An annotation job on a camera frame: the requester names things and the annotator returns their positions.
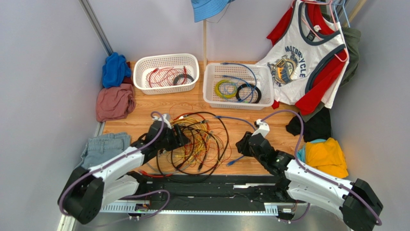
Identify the left white plastic basket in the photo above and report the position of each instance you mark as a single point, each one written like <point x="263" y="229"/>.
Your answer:
<point x="164" y="74"/>

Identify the white plastic basket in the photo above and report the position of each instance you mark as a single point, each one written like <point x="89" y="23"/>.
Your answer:
<point x="238" y="86"/>
<point x="164" y="74"/>

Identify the teal cloth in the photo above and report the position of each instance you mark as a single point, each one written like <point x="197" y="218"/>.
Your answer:
<point x="301" y="154"/>

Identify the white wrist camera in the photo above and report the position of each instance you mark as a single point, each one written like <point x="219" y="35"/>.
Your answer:
<point x="262" y="128"/>
<point x="166" y="118"/>

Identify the red shirt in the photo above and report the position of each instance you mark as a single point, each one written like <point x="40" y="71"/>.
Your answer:
<point x="317" y="93"/>

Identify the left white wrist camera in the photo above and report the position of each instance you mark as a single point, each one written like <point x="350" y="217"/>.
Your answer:
<point x="166" y="118"/>

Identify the light blue jeans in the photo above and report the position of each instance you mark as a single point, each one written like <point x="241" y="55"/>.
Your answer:
<point x="102" y="148"/>

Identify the pink cloth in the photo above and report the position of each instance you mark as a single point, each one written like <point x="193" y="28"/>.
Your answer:
<point x="115" y="103"/>

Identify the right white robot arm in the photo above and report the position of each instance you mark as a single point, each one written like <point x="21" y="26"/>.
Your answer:
<point x="355" y="202"/>

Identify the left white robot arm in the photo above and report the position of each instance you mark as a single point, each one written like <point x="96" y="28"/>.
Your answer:
<point x="88" y="190"/>

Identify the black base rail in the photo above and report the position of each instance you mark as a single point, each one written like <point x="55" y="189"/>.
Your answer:
<point x="216" y="195"/>

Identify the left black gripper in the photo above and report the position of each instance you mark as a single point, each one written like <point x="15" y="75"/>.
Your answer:
<point x="179" y="140"/>

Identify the yellow cloth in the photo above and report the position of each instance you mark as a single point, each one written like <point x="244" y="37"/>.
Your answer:
<point x="326" y="156"/>

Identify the black cloth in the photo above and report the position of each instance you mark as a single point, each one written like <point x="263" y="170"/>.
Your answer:
<point x="318" y="127"/>

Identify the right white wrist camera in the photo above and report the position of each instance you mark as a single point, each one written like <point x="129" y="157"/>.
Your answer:
<point x="262" y="128"/>

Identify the blue bucket hat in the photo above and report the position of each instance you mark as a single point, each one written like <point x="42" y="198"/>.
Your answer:
<point x="204" y="9"/>

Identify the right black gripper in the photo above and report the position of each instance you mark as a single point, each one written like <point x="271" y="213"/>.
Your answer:
<point x="245" y="145"/>

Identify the dark green garment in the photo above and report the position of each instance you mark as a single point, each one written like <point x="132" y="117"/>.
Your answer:
<point x="352" y="39"/>

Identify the right white plastic basket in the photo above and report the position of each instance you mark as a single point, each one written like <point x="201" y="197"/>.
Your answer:
<point x="238" y="86"/>

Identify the blue cloth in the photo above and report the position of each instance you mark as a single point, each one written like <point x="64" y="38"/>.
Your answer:
<point x="115" y="70"/>

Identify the white motorcycle tank top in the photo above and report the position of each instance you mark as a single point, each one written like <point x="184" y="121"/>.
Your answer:
<point x="304" y="64"/>

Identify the aluminium frame post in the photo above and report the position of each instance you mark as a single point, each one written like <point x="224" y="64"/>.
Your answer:
<point x="93" y="19"/>

